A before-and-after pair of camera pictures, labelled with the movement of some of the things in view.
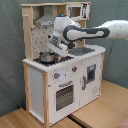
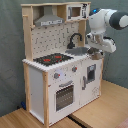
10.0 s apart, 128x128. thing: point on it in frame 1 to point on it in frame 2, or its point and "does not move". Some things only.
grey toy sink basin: x=80 y=51 does not move
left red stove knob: x=56 y=75 does not move
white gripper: x=57 y=44 to x=106 y=43
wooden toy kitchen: x=57 y=85 does not move
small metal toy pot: x=47 y=57 to x=95 y=53
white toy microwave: x=78 y=10 does not move
